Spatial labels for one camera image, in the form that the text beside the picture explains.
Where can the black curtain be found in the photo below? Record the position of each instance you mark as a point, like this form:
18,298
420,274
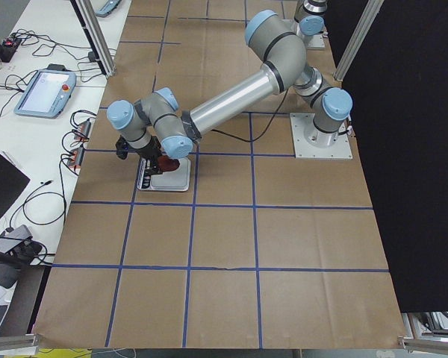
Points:
399,85

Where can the red yellow mango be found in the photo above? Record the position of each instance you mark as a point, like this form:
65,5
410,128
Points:
167,164

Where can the grey usb hub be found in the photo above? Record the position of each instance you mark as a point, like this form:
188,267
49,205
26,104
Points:
75,159

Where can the aluminium profile post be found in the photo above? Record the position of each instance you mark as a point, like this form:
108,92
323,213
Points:
92,30

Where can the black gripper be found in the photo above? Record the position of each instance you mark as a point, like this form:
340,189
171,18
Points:
149,151

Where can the blue teach pendant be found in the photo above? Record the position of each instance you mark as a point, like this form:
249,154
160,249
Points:
47,94

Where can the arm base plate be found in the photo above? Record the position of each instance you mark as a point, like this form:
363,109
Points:
310,143
315,42

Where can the brown paper table cover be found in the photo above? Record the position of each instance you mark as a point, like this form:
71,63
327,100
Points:
262,251

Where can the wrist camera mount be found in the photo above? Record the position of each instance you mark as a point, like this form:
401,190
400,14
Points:
122,148

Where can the silver digital kitchen scale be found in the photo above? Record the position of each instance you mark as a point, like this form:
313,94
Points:
175,181

